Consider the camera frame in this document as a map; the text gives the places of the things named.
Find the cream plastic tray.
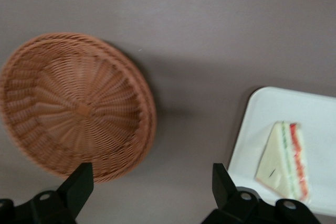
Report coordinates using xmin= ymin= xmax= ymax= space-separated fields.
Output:
xmin=227 ymin=86 xmax=336 ymax=218

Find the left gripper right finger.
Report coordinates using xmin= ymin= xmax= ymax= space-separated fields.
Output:
xmin=199 ymin=163 xmax=322 ymax=224

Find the round brown wicker basket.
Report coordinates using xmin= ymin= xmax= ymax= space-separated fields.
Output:
xmin=0 ymin=32 xmax=158 ymax=185

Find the triangular sandwich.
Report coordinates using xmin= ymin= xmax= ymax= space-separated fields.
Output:
xmin=255 ymin=121 xmax=310 ymax=200

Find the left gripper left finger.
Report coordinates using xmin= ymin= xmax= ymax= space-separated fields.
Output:
xmin=0 ymin=162 xmax=95 ymax=224

